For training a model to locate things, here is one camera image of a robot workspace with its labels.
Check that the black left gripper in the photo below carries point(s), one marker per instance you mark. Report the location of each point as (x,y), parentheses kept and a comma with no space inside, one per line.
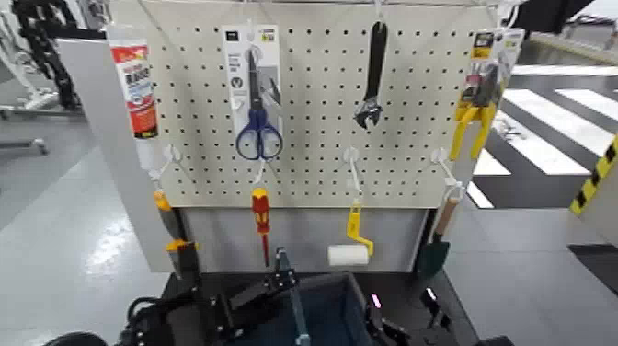
(212,319)

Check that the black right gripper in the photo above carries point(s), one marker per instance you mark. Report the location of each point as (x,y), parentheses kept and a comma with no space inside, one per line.
(437,311)

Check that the teal plastic crate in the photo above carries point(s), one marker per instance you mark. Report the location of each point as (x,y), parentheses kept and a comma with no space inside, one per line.
(328,314)

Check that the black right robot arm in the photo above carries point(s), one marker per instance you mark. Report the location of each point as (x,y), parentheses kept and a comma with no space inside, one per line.
(492,341)

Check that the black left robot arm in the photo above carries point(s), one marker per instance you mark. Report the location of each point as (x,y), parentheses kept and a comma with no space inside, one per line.
(178,323)

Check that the grey pegboard stand panel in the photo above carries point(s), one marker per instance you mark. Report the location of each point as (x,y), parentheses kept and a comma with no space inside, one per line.
(299,232)

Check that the red yellow screwdriver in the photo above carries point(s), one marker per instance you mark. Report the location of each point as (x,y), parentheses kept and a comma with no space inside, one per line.
(261,212)

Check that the grey yellow black hand tool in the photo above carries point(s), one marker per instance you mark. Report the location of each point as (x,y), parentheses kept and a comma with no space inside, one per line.
(173,222)

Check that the white pegboard hook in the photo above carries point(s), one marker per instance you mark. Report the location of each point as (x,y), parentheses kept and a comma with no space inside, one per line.
(379,9)
(260,171)
(170,157)
(351,162)
(441,159)

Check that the beige perforated pegboard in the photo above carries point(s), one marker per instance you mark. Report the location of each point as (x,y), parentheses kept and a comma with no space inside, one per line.
(318,121)

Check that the blue scissors on card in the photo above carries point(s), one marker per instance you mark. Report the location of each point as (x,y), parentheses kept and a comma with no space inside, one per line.
(256,96)

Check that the white sealant tube red label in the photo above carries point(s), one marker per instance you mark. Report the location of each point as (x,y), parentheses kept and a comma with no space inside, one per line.
(137,87)

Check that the black adjustable wrench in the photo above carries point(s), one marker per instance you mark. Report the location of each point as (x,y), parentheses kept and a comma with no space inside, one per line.
(375,63)

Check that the yellow black hazard striped barrier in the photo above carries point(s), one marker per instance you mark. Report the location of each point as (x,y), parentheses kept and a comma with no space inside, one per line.
(596,174)

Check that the white metal frame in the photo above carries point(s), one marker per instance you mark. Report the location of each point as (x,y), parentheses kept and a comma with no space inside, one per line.
(24,82)

